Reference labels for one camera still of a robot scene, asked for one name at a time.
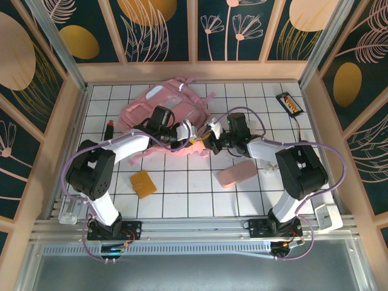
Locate black tray with red-orange items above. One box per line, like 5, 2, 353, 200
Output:
276, 92, 305, 118

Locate red and black marker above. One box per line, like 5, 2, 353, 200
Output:
104, 120, 116, 142

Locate slotted grey cable duct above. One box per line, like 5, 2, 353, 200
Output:
42, 244, 273, 258

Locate pink pencil case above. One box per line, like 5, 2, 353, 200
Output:
216, 159, 258, 190

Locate orange-brown leather wallet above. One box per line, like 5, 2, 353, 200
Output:
130, 170, 158, 199

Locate aluminium mounting rail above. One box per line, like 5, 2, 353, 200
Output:
30, 214, 355, 243

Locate aluminium side rail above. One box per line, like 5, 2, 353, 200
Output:
45, 84, 93, 219
301, 84, 345, 216

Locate small clear plastic box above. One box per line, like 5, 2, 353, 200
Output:
260, 160, 280, 177

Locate grey metal panel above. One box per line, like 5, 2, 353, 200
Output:
18, 239, 372, 291

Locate white square clock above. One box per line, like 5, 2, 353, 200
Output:
314, 203, 344, 232

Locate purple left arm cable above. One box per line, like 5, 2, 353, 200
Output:
62, 119, 195, 262

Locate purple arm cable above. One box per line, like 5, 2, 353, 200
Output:
216, 106, 347, 261
62, 119, 195, 262

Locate aluminium frame post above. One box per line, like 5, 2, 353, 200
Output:
298, 0, 352, 89
25, 0, 90, 93

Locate small electronics board with wires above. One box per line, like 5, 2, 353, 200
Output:
270, 239, 306, 261
99, 241, 130, 263

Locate pink student backpack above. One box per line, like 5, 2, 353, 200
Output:
116, 76, 218, 167

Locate thin red wire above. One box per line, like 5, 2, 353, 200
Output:
293, 115, 304, 142

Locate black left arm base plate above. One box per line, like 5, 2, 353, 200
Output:
87, 220, 143, 241

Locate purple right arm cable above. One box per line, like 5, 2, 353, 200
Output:
216, 106, 347, 261

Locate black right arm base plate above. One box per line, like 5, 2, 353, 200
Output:
248, 217, 303, 239

